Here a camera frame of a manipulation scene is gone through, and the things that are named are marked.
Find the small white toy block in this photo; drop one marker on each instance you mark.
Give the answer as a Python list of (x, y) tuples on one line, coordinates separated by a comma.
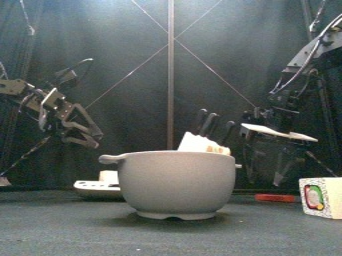
[(109, 177)]

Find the metal frame pole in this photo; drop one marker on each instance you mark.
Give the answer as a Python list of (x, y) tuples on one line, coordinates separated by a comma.
[(170, 73)]

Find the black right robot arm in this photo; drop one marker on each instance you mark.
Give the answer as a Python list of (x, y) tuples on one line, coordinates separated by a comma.
[(312, 56)]

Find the grey toy pot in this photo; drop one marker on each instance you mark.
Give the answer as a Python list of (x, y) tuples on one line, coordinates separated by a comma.
[(178, 185)]

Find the orange flat toy piece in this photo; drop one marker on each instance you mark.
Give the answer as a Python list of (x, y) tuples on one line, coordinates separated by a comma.
[(274, 198)]

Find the white sushi roll toy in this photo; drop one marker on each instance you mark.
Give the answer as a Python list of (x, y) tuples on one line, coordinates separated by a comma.
[(322, 198)]

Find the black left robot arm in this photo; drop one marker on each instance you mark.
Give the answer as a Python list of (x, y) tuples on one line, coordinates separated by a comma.
[(14, 87)]

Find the white toy tray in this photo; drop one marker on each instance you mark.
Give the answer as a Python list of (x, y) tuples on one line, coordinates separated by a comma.
[(95, 190)]

